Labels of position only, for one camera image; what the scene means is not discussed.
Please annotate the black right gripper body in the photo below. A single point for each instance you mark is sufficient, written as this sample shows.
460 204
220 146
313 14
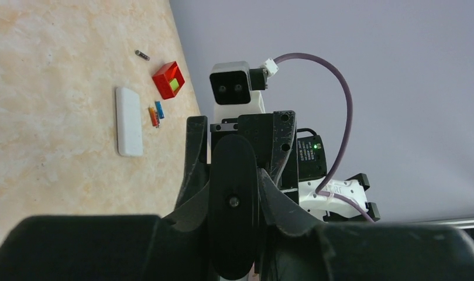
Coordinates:
257 129

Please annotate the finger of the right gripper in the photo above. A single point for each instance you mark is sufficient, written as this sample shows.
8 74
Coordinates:
283 163

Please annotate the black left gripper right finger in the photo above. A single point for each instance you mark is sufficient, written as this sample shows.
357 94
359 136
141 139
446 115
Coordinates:
300 247

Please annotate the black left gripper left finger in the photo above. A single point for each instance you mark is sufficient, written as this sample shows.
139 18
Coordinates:
119 247

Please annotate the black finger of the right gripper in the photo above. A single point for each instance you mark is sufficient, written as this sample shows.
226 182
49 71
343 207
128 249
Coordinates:
196 168

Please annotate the orange battery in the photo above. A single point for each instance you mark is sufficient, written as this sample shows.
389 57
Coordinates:
154 117

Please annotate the blue battery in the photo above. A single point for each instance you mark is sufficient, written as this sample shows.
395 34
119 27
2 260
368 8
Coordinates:
159 109

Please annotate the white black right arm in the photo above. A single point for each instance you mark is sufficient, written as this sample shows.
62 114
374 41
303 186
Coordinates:
333 201

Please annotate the white remote control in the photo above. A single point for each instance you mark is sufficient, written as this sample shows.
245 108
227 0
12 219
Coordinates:
129 122

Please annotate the green block in bin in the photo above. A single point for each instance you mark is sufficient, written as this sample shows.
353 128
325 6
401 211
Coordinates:
174 84

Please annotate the red plastic bin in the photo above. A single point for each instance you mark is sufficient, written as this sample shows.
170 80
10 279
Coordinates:
162 77

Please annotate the small grey battery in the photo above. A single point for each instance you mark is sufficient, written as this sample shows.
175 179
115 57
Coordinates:
142 55

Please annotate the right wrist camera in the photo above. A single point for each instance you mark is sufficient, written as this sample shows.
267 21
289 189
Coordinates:
237 89

